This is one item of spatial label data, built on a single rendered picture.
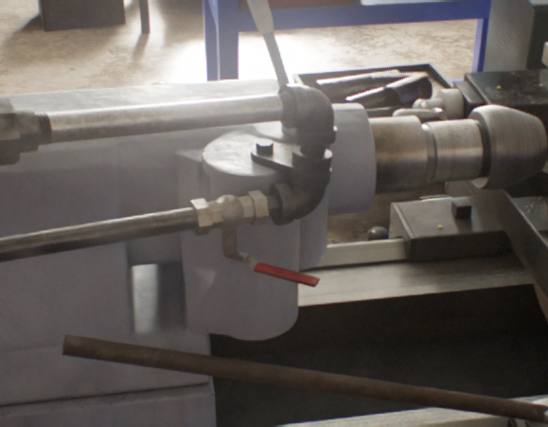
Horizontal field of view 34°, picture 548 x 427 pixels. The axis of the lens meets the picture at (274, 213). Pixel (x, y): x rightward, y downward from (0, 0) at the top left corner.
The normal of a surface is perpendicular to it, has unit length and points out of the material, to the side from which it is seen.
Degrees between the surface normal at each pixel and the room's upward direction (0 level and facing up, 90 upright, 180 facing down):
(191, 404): 90
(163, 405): 90
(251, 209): 68
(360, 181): 84
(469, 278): 0
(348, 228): 0
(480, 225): 0
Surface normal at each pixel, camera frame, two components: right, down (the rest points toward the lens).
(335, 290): 0.00, -0.86
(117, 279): 0.15, 0.18
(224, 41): 0.16, 0.51
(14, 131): 0.45, -0.11
